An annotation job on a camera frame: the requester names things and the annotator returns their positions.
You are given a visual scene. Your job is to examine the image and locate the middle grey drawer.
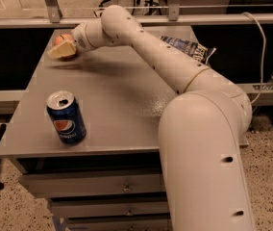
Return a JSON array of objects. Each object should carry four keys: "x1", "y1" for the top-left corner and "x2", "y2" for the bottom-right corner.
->
[{"x1": 49, "y1": 195, "x2": 168, "y2": 218}]

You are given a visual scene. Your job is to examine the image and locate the blue chip bag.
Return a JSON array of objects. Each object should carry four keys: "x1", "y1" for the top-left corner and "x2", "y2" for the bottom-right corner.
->
[{"x1": 160, "y1": 36, "x2": 216, "y2": 64}]

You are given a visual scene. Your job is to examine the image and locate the white cable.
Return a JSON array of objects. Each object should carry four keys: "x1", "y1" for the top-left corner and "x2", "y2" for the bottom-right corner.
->
[{"x1": 241, "y1": 12, "x2": 267, "y2": 105}]

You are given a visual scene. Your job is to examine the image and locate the grey metal railing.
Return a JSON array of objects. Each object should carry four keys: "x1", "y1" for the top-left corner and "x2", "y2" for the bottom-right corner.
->
[{"x1": 0, "y1": 0, "x2": 273, "y2": 28}]

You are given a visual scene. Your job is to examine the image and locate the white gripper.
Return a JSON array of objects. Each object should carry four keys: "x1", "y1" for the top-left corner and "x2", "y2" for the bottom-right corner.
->
[{"x1": 48, "y1": 24, "x2": 92, "y2": 59}]

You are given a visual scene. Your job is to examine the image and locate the blue pepsi can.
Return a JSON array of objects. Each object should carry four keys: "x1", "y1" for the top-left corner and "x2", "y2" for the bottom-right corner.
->
[{"x1": 46, "y1": 90, "x2": 87, "y2": 144}]

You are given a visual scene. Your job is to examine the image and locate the bottom grey drawer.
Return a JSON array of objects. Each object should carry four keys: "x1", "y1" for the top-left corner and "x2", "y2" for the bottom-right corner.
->
[{"x1": 66, "y1": 214, "x2": 171, "y2": 231}]

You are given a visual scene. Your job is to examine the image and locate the grey drawer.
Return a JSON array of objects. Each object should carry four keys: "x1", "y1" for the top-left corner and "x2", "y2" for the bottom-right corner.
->
[
  {"x1": 66, "y1": 214, "x2": 171, "y2": 231},
  {"x1": 49, "y1": 195, "x2": 168, "y2": 218},
  {"x1": 19, "y1": 169, "x2": 165, "y2": 198}
]

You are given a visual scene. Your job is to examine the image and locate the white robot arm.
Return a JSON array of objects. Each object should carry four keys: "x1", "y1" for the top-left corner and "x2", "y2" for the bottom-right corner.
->
[{"x1": 49, "y1": 6, "x2": 256, "y2": 231}]

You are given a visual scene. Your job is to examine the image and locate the red orange apple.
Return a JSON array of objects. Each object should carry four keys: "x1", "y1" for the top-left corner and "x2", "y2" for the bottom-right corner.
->
[{"x1": 54, "y1": 34, "x2": 73, "y2": 46}]

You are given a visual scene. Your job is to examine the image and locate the black office chair base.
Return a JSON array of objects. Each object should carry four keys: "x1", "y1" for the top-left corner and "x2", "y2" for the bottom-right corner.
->
[{"x1": 93, "y1": 0, "x2": 163, "y2": 18}]

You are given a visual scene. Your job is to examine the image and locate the grey drawer cabinet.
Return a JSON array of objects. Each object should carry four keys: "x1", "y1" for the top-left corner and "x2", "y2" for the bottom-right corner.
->
[{"x1": 0, "y1": 25, "x2": 249, "y2": 231}]

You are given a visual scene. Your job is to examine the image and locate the top grey drawer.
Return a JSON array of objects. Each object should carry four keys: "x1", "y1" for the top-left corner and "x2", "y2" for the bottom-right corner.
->
[{"x1": 19, "y1": 169, "x2": 165, "y2": 198}]

